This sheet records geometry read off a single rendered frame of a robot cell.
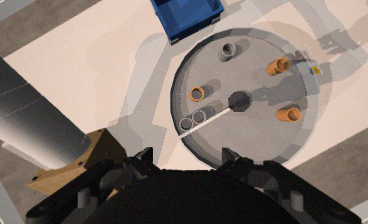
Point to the grey round turning table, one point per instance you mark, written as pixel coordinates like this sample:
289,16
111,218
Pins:
241,99

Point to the bronze bushing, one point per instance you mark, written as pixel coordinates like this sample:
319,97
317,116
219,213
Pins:
282,64
198,89
286,114

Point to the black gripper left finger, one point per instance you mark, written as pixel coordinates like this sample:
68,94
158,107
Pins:
75,201

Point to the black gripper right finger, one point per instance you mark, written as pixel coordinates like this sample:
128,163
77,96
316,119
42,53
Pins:
306,203

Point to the blue square tray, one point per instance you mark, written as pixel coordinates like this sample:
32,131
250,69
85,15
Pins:
182,18

